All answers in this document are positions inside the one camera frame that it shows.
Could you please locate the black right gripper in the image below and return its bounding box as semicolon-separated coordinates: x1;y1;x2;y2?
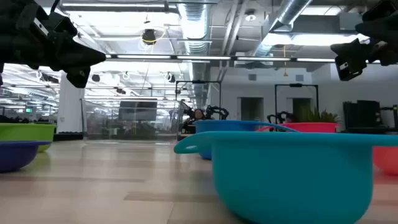
330;38;398;67

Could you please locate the teal measuring cup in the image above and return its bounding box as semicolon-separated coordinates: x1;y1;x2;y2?
173;130;398;224

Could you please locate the silver ribbed ceiling duct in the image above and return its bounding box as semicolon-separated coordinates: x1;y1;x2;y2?
177;0;210;108
253;0;313;58

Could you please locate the linear ceiling light bar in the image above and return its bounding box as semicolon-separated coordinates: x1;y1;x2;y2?
104;54;382;63

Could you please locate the black aluminium table frame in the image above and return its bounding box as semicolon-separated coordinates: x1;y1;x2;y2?
52;127;398;141

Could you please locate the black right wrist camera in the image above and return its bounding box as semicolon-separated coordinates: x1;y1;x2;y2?
334;55;364;82

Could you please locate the dark background monitor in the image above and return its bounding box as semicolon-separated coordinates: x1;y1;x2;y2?
118;101;158;122

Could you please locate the green plant in dark pot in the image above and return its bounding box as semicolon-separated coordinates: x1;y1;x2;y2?
297;107;340;124

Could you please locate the black background station frame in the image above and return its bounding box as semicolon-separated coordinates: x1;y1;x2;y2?
274;83;319;124
175;80;222;138

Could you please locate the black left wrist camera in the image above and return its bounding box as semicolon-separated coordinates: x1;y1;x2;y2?
17;2;78;40

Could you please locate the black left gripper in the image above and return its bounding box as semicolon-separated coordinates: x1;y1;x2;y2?
0;0;107;89

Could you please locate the dark indigo measuring cup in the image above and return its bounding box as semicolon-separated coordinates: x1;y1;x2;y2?
0;140;52;174

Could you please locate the black background equipment rack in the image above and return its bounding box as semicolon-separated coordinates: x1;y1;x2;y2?
343;100;382;133

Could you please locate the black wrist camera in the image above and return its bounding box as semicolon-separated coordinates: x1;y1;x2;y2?
17;2;78;40
334;55;364;82

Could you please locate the white pillar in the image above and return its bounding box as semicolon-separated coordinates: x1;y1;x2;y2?
56;70;85;134

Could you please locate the black ceiling dome camera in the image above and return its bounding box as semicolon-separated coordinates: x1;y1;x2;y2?
141;28;157;46

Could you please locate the yellow hanging ceiling cord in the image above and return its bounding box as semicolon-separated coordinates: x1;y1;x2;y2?
282;45;289;77

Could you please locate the green measuring cup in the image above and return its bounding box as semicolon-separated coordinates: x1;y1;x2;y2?
0;123;57;153

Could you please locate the person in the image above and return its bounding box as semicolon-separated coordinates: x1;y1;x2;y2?
192;108;206;125

